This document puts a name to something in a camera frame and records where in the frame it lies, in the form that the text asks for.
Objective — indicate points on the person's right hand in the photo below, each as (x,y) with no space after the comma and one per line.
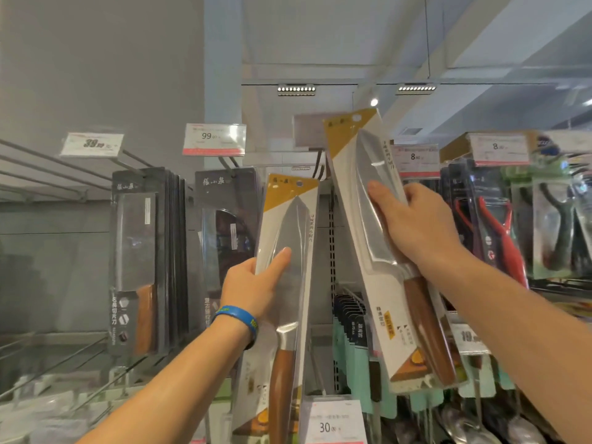
(421,231)

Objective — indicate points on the person's left hand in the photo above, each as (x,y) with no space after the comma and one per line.
(249,291)

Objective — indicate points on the packaged round black knife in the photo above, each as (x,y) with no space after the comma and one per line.
(226,194)

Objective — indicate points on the packaged cleaver wooden handle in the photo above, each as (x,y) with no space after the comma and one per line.
(134,235)

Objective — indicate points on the grey-backed flip price tag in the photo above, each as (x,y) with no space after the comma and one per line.
(310,131)

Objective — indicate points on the grey metal display shelf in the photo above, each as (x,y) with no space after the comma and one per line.
(46,272)

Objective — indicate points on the person's left forearm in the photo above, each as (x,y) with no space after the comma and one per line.
(162,393)

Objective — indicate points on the person's right forearm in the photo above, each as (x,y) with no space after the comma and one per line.
(508,328)

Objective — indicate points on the blue wristband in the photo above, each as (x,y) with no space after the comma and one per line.
(238,315)

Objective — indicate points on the row of red Y-peeler packages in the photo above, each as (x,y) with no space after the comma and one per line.
(451,189)

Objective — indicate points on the white red-edged price tag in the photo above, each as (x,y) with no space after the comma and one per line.
(469,339)
(212,138)
(499,150)
(333,425)
(92,144)
(569,140)
(416,159)

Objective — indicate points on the row of red straight-peeler packages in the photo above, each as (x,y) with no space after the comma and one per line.
(499,235)

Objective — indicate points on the brown cardboard box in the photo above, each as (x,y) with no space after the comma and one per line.
(455,150)

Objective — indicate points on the row of mint carded utensils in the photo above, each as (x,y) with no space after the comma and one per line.
(351,356)

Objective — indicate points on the black linear track light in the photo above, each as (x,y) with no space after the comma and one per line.
(296,90)
(416,89)

